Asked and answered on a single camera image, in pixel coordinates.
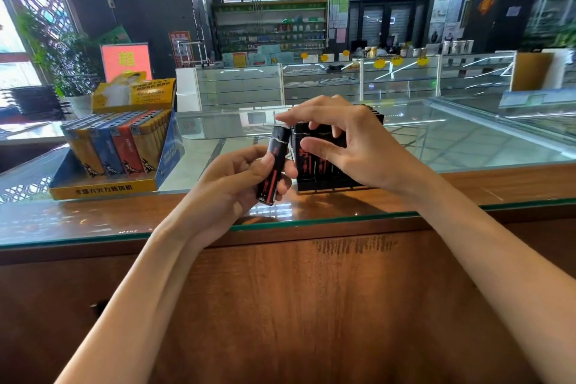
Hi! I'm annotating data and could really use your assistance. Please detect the person's left hand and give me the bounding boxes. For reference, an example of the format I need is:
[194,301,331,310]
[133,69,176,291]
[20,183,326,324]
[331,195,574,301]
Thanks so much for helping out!
[187,144,299,246]

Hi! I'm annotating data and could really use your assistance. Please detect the person's right hand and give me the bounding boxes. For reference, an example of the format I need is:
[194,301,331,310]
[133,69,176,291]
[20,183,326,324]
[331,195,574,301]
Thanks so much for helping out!
[274,95,429,198]

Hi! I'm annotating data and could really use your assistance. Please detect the black lighter with red print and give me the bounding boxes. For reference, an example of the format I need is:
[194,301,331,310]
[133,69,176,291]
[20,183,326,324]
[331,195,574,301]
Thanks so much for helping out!
[256,124,293,206]

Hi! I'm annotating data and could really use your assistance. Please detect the black lighter display box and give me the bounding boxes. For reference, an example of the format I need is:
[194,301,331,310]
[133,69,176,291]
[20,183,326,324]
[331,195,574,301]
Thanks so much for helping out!
[292,105,386,195]

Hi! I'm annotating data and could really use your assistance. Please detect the person's right forearm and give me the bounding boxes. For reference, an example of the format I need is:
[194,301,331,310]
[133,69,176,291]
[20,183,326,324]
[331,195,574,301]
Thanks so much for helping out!
[395,170,576,384]

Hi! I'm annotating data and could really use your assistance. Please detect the person's left forearm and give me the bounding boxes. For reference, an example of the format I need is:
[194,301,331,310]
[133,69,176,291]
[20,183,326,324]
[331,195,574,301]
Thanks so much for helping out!
[55,213,218,384]

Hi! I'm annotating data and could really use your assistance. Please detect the long glass display counter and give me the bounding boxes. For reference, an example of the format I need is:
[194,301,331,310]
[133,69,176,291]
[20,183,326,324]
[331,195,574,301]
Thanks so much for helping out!
[175,52,516,113]

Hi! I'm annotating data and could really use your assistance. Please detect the green goods shelf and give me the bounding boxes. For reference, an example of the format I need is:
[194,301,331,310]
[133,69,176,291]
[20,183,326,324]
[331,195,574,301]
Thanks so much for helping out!
[212,0,329,57]

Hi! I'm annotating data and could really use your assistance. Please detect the green notice board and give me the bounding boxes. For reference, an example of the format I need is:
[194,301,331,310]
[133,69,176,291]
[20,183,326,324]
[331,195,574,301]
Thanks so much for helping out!
[328,0,351,29]

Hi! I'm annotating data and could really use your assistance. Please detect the black glass double door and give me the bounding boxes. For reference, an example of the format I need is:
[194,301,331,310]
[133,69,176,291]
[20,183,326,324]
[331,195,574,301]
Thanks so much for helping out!
[349,0,431,50]

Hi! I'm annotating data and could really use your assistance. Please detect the metal hand trolley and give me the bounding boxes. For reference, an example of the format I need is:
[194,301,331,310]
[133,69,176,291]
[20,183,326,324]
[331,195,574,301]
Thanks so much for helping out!
[176,40,210,68]

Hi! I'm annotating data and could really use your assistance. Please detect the wooden counter with glass top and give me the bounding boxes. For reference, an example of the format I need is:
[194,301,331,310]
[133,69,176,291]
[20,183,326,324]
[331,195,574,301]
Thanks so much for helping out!
[0,98,576,384]

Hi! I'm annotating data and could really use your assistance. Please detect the row of colourful lighters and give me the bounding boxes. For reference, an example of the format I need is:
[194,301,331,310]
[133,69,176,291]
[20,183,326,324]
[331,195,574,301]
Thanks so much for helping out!
[60,109,173,179]

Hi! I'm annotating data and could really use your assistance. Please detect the red standing poster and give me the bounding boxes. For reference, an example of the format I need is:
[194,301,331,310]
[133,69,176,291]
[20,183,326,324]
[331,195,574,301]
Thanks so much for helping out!
[169,30,195,68]

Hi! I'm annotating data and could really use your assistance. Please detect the row of white canisters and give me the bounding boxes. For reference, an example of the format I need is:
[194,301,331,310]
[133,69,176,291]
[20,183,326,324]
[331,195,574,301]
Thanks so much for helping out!
[442,40,475,55]

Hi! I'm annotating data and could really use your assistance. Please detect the yellow lighter display box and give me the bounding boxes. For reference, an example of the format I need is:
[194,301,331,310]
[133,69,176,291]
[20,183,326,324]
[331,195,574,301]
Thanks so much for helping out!
[48,72,185,201]

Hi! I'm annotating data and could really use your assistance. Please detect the red illuminated sign board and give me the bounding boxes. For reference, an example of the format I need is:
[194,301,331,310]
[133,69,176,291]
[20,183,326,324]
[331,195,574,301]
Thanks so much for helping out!
[100,43,153,83]

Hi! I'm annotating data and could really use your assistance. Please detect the angled glass display case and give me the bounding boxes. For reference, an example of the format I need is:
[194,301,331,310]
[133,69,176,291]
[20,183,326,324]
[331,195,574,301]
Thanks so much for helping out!
[427,90,576,148]

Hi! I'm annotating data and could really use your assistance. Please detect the brown wooden board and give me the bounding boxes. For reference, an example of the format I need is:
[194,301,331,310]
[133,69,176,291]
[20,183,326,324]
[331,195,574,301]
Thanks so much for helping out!
[512,52,554,92]

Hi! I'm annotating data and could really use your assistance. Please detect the green potted plant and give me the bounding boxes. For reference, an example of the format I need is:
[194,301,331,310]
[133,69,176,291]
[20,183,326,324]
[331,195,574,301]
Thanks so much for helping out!
[16,9,102,119]

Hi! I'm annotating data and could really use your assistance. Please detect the stack of black trays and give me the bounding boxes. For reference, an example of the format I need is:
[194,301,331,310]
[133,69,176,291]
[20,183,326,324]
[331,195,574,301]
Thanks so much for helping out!
[8,84,65,122]

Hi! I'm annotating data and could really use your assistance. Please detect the white wall poster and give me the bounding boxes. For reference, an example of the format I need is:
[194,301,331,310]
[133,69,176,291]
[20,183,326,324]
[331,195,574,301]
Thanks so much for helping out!
[430,0,451,24]

